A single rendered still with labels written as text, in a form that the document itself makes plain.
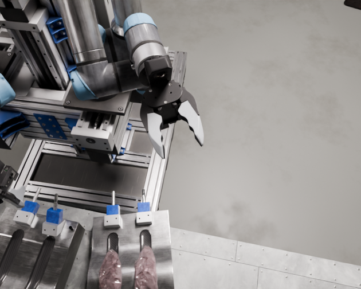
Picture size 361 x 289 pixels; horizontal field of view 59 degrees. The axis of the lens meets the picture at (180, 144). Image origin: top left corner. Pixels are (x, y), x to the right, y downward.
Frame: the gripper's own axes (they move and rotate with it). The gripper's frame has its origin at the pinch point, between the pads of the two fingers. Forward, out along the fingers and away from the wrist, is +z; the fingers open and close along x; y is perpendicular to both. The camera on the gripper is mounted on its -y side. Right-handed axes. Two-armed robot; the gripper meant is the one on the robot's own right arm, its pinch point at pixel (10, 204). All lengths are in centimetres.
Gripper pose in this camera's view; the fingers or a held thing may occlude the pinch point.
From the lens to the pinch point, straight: 111.4
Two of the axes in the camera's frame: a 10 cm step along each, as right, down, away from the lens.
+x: -9.8, -1.7, 1.0
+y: 2.0, -8.4, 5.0
